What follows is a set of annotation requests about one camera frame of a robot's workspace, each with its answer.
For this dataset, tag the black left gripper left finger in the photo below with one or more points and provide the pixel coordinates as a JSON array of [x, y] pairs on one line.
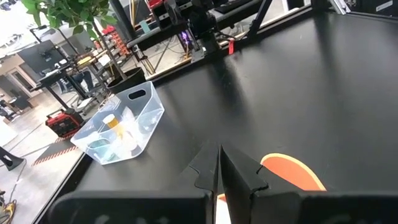
[[140, 208]]

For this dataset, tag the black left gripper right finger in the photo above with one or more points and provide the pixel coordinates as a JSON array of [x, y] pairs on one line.
[[311, 208]]

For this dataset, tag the amber pill bottle white cap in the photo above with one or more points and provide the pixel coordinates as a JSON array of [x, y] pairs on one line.
[[112, 123]]

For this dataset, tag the orange plastic bin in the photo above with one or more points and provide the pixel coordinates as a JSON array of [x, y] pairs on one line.
[[289, 172]]

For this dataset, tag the clear pill bottle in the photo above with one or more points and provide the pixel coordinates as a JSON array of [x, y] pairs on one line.
[[129, 138]]

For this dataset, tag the teal pill bottle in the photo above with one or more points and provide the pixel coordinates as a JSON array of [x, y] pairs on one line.
[[100, 147]]

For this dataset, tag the clear plastic bin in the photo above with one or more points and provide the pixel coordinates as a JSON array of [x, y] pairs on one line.
[[146, 102]]

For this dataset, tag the red black floor device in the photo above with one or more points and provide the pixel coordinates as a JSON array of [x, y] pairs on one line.
[[63, 123]]

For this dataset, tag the potted green tree black pot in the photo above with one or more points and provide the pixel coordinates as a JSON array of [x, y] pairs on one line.
[[127, 79]]

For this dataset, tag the black stand foot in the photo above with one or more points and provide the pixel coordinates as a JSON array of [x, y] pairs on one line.
[[9, 158]]

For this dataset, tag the black office desk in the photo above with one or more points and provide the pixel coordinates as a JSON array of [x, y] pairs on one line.
[[62, 79]]

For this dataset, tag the red hanging tag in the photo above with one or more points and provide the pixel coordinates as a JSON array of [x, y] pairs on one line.
[[231, 46]]

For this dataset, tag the black computer monitor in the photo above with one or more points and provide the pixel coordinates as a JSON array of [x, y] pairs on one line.
[[40, 56]]

